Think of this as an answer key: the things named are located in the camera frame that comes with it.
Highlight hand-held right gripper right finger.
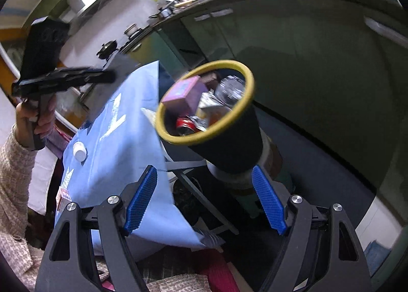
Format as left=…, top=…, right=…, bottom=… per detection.
left=251, top=165, right=372, bottom=292

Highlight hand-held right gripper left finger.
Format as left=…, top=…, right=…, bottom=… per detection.
left=34, top=165, right=159, bottom=292

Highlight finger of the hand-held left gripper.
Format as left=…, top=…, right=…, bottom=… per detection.
left=76, top=68, right=117, bottom=86

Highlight black yellow-rimmed bin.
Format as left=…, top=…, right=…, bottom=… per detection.
left=155, top=60, right=266, bottom=175

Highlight white and red carton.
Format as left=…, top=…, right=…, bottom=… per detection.
left=56, top=186, right=73, bottom=213

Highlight pink box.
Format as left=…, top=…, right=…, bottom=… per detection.
left=160, top=76, right=208, bottom=114

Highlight red soda can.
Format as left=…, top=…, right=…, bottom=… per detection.
left=176, top=116, right=199, bottom=135

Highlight brown and silver wrapper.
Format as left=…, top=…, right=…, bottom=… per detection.
left=203, top=71, right=219, bottom=86

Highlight clear plastic bottle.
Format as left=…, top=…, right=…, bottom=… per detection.
left=213, top=75, right=248, bottom=108

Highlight person's left forearm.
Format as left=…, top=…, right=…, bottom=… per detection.
left=0, top=125, right=37, bottom=249

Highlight person's left hand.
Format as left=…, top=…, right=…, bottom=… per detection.
left=15, top=91, right=57, bottom=149

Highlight black cooking pot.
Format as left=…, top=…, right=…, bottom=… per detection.
left=96, top=40, right=119, bottom=60

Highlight blue tablecloth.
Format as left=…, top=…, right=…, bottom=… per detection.
left=54, top=60, right=225, bottom=261

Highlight white-capped small bottle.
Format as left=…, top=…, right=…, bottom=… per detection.
left=72, top=142, right=87, bottom=162

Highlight pink cloth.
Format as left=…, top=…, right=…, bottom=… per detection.
left=194, top=255, right=240, bottom=292

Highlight green kitchen cabinets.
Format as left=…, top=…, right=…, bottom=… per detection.
left=150, top=0, right=408, bottom=165

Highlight folding table frame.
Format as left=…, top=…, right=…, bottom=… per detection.
left=165, top=161, right=240, bottom=236

